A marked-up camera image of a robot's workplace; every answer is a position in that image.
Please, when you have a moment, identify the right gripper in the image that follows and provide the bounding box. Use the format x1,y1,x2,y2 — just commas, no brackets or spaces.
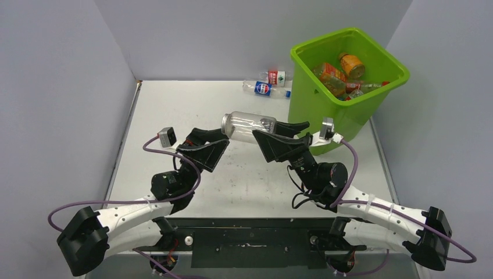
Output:
252,119,319,190

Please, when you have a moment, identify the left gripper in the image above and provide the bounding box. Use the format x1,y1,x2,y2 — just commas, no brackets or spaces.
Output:
176,126,234,191

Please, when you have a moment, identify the clear bottle silver cap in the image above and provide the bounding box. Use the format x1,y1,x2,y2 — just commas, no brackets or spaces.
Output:
221,111,277,144

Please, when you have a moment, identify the green plastic bin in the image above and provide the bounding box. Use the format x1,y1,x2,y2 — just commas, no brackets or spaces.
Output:
288,27,410,141

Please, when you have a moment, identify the clear bottle red cap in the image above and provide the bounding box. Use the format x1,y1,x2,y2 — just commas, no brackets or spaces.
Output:
345,81,390,101

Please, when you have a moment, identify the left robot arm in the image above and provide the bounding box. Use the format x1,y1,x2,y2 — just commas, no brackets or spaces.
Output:
56,128,230,277

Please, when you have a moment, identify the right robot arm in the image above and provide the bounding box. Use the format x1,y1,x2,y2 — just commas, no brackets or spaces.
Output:
252,121,452,271

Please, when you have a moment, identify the Pepsi bottle behind bin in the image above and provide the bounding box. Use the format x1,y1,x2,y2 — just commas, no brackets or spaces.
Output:
242,80,291,99

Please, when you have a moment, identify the red cap bottle back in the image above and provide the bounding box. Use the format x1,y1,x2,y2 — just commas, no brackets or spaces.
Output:
259,70,293,87

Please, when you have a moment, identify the crushed orange bottle front left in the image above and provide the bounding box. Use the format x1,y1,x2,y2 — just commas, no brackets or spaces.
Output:
312,62,347,97

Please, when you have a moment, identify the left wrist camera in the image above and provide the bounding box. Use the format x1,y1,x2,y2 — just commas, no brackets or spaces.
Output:
157,127,177,148

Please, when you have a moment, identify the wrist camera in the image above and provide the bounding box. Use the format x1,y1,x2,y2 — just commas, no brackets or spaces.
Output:
157,127,177,148
311,117,344,147

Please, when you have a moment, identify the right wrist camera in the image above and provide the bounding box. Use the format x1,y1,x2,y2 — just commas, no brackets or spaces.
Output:
311,117,344,147

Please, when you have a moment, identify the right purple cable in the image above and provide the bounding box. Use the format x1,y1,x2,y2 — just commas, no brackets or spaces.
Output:
329,134,477,277

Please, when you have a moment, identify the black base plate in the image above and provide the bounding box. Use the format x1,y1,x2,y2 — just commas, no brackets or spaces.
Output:
142,217,366,269

